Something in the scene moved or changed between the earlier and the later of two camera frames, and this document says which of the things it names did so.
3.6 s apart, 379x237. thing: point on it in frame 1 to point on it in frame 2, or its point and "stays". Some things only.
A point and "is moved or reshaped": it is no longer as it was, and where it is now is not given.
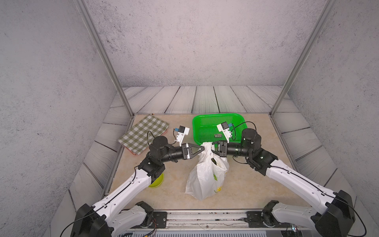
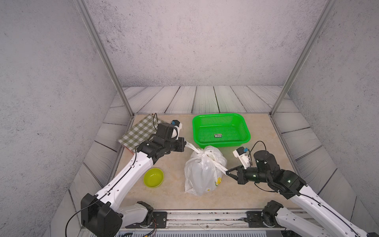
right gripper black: x=220 y=153 to x=240 y=177
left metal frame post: x=100 y=46 stays
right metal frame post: x=327 y=8 stays
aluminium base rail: x=209 y=223 stays
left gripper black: x=186 y=147 to x=180 y=144
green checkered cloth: x=138 y=138 stays
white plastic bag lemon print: x=209 y=175 is moved or reshaped
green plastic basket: x=205 y=129 stays
